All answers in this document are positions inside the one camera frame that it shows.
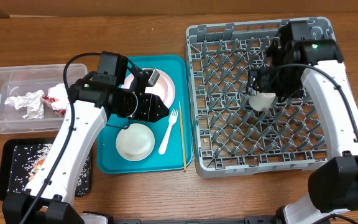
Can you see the white plastic fork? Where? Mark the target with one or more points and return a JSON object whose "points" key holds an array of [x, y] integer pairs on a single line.
{"points": [[171, 121]]}

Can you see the white paper ball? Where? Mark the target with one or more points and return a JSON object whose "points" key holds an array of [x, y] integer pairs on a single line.
{"points": [[32, 101]]}

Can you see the pink plate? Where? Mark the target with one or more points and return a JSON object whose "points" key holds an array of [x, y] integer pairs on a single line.
{"points": [[164, 87]]}

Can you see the red snack wrapper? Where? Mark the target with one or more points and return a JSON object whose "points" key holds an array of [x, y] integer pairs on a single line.
{"points": [[58, 107]]}

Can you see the grey dishwasher rack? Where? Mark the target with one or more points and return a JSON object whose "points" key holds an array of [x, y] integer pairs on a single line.
{"points": [[232, 138]]}

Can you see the black tray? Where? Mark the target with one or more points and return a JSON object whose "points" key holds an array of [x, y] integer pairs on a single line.
{"points": [[18, 157]]}

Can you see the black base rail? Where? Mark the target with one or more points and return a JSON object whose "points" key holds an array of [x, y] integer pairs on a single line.
{"points": [[179, 221]]}

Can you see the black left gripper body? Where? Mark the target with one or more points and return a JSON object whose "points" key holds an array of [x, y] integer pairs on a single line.
{"points": [[141, 107]]}

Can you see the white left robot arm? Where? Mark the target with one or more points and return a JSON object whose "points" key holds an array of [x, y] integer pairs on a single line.
{"points": [[116, 87]]}

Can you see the small white bowl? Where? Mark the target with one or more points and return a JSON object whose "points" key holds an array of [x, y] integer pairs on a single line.
{"points": [[135, 143]]}

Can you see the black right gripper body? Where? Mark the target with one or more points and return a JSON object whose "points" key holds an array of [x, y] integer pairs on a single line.
{"points": [[283, 83]]}

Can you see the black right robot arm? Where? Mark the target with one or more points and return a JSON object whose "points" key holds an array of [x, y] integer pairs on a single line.
{"points": [[299, 63]]}

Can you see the white cup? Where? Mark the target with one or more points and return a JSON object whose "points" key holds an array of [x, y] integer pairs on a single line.
{"points": [[261, 101]]}

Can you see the wooden chopstick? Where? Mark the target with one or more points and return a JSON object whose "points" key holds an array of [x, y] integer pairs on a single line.
{"points": [[182, 139]]}

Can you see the teal plastic tray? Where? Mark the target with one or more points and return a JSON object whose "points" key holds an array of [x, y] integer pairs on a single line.
{"points": [[108, 159]]}

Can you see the orange carrot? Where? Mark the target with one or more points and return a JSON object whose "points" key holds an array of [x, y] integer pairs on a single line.
{"points": [[35, 168]]}

